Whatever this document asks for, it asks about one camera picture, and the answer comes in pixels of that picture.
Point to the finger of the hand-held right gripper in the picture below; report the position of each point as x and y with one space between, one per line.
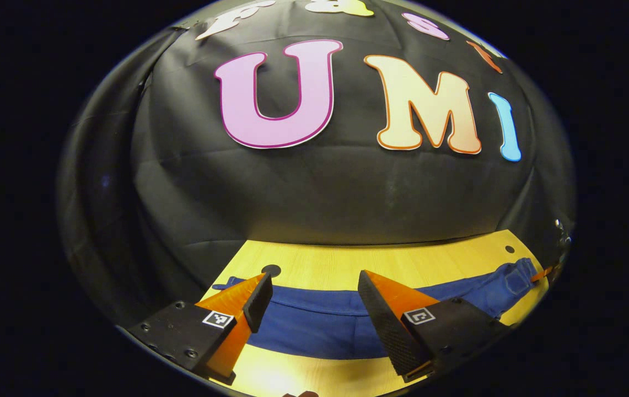
541 274

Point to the black backdrop cloth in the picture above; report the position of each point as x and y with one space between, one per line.
320 193

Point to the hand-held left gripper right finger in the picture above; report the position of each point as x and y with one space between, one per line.
383 325

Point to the blue denim jeans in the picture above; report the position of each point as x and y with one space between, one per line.
320 331

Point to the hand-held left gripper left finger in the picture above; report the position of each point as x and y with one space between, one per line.
257 303

